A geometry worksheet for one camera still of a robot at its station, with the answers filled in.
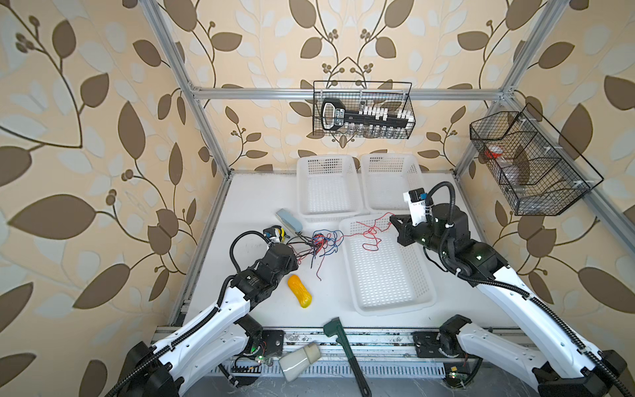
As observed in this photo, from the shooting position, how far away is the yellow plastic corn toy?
818 mm

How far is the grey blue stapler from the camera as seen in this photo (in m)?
0.98

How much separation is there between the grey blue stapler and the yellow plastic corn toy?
0.19 meters

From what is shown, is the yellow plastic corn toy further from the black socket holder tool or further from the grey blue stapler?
the black socket holder tool
